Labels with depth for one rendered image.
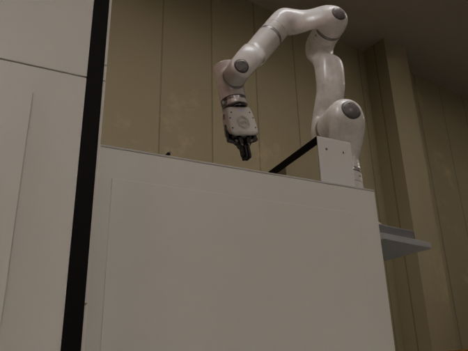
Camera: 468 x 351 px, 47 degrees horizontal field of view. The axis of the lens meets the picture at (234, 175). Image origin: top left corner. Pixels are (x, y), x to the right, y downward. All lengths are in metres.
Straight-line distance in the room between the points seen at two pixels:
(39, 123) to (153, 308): 0.35
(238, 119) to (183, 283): 0.87
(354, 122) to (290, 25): 0.45
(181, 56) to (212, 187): 2.91
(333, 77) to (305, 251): 0.94
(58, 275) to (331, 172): 0.73
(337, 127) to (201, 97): 2.17
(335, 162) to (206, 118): 2.54
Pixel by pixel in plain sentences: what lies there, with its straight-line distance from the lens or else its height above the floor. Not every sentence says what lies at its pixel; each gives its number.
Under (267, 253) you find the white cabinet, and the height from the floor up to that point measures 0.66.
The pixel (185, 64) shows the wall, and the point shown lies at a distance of 3.83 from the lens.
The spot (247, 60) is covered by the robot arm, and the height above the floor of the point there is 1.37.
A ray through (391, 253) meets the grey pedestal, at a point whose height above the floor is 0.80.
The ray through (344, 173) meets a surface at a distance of 1.24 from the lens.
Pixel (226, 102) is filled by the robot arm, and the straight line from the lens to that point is 1.70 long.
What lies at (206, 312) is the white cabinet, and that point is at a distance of 0.91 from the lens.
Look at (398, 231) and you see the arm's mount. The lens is 1.67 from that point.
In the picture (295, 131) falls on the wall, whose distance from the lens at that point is 4.18.
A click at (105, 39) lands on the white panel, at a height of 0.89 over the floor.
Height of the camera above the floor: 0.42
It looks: 22 degrees up
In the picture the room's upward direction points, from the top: 1 degrees counter-clockwise
